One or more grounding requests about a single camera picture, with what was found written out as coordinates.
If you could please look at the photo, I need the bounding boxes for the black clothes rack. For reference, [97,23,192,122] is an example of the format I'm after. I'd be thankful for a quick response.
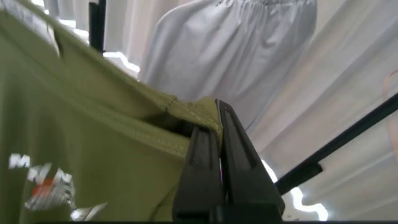
[88,0,398,197]

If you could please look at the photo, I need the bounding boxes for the green garment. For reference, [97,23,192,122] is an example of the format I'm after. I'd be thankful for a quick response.
[0,0,224,222]

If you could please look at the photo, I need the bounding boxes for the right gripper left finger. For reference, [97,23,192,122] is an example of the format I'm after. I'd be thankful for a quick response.
[172,126,225,222]

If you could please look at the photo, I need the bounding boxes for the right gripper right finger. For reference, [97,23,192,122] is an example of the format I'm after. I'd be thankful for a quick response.
[215,98,286,222]

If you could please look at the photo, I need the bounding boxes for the pale grey shorts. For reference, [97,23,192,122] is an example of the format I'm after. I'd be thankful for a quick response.
[137,0,318,131]

